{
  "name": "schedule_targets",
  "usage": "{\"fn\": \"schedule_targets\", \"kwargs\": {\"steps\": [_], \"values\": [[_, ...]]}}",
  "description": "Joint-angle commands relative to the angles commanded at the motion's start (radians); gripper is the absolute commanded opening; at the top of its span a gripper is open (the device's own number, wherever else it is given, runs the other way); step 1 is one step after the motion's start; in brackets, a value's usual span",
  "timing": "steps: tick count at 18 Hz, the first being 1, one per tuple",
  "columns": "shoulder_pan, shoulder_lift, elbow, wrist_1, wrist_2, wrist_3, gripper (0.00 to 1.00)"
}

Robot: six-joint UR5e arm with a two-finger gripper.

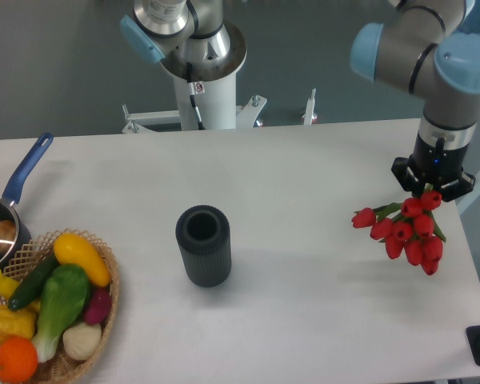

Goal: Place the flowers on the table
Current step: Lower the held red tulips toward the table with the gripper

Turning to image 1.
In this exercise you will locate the blue handled saucepan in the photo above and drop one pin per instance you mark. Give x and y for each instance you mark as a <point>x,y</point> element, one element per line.
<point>13,192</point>

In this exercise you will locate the yellow corn cob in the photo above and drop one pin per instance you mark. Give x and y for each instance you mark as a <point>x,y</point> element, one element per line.
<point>16,323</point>

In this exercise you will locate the white garlic bulb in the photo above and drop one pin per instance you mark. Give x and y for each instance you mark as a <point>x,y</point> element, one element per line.
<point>81,340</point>

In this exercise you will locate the orange fruit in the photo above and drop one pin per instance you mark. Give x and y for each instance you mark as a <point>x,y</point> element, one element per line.
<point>18,360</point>

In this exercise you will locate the red tulip bouquet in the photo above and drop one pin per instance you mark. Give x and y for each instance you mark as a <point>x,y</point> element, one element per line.
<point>408,228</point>

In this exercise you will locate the green cucumber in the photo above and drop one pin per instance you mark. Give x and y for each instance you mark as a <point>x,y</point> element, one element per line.
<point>32,285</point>

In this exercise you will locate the woven wicker basket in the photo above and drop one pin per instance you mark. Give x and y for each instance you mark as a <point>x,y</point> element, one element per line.
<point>62,368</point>

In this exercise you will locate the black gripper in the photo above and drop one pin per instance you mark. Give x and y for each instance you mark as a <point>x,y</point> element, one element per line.
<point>435,165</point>

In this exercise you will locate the small yellow pepper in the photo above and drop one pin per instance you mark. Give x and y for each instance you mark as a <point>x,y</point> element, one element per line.
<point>8,286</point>

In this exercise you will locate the yellow squash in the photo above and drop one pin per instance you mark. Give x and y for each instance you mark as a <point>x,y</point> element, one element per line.
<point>71,248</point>

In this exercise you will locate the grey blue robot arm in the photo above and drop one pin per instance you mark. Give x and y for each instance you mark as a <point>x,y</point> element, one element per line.
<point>422,54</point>

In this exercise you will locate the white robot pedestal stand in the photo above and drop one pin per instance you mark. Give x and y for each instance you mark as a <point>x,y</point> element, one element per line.
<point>204,74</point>

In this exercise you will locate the dark grey ribbed vase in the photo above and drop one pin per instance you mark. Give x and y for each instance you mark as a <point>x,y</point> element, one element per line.
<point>203,237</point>

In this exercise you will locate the green lettuce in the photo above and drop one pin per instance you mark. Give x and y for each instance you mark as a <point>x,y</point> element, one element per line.
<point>63,298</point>

